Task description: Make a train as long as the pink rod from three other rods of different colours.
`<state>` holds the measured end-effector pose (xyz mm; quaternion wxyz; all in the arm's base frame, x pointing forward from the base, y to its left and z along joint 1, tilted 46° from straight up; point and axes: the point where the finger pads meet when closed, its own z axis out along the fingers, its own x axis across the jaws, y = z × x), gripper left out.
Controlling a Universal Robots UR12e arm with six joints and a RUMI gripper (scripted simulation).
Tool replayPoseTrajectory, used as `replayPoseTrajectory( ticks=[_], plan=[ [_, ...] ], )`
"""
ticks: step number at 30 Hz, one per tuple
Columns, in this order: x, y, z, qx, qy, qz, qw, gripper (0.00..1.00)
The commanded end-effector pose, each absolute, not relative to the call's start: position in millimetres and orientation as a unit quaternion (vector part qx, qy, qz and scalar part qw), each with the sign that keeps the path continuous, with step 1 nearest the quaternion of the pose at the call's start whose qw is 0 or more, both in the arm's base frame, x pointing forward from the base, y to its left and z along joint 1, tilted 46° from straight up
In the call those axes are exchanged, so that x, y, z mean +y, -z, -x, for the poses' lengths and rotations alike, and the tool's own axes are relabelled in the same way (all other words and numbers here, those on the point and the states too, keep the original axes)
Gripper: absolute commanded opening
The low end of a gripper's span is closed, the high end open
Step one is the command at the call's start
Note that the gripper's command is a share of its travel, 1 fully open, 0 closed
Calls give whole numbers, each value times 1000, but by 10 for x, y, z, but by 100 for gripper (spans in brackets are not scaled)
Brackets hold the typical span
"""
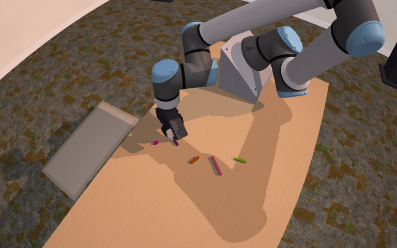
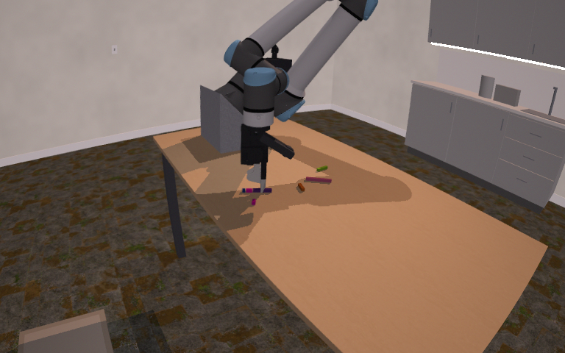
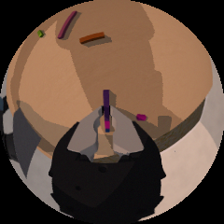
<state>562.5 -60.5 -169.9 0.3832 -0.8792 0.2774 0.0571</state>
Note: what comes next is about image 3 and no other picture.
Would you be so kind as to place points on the purple rod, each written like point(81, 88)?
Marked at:
point(106, 104)

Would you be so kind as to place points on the lime green rod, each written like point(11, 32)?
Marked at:
point(40, 34)

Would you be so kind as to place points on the short magenta rod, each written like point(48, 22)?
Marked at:
point(141, 117)
point(107, 125)

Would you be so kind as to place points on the orange rod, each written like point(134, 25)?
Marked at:
point(90, 38)

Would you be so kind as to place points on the pink rod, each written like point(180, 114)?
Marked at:
point(66, 24)

